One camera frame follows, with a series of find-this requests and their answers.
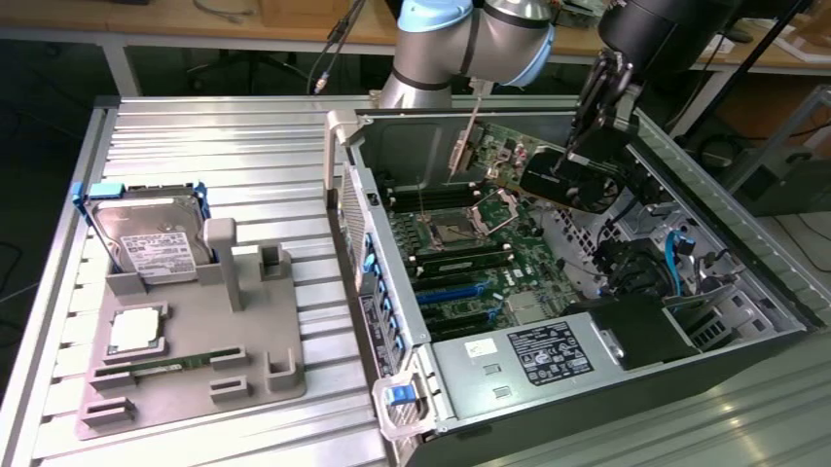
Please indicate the black plastic shroud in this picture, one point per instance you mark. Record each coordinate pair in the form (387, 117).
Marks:
(623, 331)

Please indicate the dark grey equipment box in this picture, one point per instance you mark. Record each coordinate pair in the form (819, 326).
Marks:
(792, 185)

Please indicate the wooden desk white frame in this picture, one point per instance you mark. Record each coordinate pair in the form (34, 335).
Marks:
(64, 17)

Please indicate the black computer mouse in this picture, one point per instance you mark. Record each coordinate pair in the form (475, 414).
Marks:
(743, 35)

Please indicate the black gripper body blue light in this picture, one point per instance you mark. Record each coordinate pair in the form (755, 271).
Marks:
(668, 34)

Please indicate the blue expansion slot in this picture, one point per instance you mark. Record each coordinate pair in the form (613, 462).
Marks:
(448, 293)

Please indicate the perforated metal disk bay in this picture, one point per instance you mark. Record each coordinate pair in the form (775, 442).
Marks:
(571, 233)

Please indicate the black graphics card metal bracket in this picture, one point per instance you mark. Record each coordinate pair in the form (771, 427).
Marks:
(552, 180)

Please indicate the open black PC case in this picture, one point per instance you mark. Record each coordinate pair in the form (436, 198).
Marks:
(649, 389)

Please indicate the thin metal locking lever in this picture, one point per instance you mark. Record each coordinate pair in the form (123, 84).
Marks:
(423, 202)

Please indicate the hard disk with blue carrier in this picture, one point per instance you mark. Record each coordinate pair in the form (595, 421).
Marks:
(156, 243)

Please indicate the brown cardboard box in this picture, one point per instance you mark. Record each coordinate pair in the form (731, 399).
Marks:
(305, 12)

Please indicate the silver chipset heatsink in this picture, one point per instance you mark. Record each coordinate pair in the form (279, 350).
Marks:
(527, 309)

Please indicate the grey plastic parts rack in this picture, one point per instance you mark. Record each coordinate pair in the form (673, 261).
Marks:
(195, 331)

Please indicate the black expansion slot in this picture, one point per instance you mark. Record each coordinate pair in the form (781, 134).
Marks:
(460, 318)

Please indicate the grey power supply unit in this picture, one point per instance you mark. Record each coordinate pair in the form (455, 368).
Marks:
(467, 389)

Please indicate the CPU socket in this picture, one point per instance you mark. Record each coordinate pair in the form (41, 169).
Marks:
(448, 231)

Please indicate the green motherboard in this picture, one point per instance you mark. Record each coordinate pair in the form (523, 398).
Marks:
(545, 282)

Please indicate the black stand pole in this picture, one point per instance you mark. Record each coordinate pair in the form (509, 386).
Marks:
(772, 41)

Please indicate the open metal socket cover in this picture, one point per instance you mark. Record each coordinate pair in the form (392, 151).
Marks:
(496, 211)

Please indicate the RAM stick with grey label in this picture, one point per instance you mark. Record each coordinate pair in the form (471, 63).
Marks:
(453, 266)

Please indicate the green RAM stick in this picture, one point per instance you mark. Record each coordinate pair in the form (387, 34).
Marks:
(175, 364)

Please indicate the silver CPU chip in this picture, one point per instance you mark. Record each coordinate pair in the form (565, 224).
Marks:
(132, 328)

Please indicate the black office chair base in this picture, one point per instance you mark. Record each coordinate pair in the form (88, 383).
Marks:
(253, 63)

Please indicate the black monitor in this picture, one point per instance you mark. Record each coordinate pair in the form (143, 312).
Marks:
(772, 7)

